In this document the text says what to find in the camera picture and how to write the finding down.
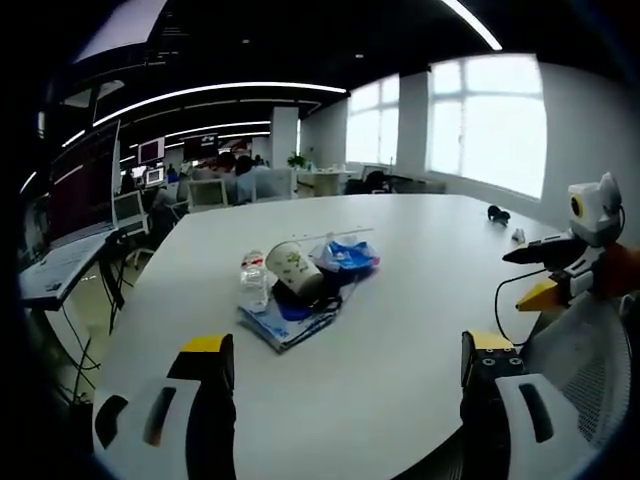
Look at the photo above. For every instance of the white counter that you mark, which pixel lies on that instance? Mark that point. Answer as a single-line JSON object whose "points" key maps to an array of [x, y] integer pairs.
{"points": [[325, 180]]}

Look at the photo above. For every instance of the green potted plant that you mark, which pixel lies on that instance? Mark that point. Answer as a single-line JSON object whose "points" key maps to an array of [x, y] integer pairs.
{"points": [[297, 160]]}

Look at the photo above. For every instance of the wall screen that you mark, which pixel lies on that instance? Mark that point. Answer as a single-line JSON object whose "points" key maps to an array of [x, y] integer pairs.
{"points": [[201, 145], [151, 151]]}

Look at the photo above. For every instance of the blue plastic bag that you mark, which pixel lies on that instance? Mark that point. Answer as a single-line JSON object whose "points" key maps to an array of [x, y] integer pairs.
{"points": [[350, 255]]}

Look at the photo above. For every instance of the small black object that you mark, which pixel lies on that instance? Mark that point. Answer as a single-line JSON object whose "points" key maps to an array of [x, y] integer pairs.
{"points": [[498, 214]]}

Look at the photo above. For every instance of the black pouch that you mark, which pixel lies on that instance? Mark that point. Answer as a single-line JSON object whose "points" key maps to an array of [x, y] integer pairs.
{"points": [[310, 300]]}

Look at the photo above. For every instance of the white paper cup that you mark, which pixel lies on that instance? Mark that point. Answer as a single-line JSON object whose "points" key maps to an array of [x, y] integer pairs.
{"points": [[295, 267]]}

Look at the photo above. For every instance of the long ceiling light strip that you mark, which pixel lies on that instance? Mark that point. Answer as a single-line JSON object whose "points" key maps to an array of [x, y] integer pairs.
{"points": [[210, 91]]}

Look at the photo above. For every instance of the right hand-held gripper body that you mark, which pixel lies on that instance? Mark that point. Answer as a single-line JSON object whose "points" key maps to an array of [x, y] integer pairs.
{"points": [[597, 210]]}

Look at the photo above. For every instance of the small desk monitor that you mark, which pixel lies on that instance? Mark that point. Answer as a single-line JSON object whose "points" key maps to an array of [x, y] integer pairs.
{"points": [[155, 176]]}

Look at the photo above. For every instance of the grey mesh office chair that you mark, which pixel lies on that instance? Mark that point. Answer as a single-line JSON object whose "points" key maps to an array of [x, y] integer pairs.
{"points": [[585, 360]]}

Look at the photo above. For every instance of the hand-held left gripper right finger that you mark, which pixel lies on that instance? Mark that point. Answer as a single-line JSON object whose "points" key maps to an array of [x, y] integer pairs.
{"points": [[505, 425]]}

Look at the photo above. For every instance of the white side desk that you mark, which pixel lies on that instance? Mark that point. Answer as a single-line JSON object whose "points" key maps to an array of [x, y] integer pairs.
{"points": [[65, 265]]}

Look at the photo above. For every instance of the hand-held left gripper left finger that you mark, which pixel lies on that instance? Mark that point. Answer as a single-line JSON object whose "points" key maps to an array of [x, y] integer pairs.
{"points": [[150, 425]]}

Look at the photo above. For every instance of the white table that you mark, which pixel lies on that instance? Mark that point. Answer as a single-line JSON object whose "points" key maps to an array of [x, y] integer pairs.
{"points": [[400, 350]]}

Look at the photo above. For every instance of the white office chair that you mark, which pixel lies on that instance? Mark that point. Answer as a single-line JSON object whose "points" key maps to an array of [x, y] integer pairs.
{"points": [[207, 192], [131, 212], [272, 184]]}

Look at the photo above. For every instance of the narrow window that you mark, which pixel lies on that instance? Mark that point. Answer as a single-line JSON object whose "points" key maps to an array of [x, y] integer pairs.
{"points": [[372, 122]]}

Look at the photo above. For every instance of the blue booklet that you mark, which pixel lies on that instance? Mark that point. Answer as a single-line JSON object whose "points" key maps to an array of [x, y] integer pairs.
{"points": [[280, 330]]}

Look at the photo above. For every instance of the clear plastic water bottle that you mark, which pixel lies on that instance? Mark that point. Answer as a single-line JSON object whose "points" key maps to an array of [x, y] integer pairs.
{"points": [[252, 285]]}

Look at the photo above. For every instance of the large dark monitor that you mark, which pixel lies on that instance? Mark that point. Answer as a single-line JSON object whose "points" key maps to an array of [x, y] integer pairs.
{"points": [[82, 190]]}

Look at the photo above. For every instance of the black office chair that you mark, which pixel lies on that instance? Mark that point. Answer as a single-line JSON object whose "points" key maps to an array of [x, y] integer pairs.
{"points": [[370, 182]]}

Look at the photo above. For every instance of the large window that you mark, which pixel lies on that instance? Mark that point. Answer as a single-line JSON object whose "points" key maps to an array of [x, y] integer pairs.
{"points": [[485, 125]]}

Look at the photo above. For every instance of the small white object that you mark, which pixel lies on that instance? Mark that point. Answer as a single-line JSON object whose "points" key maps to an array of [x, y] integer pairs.
{"points": [[518, 235]]}

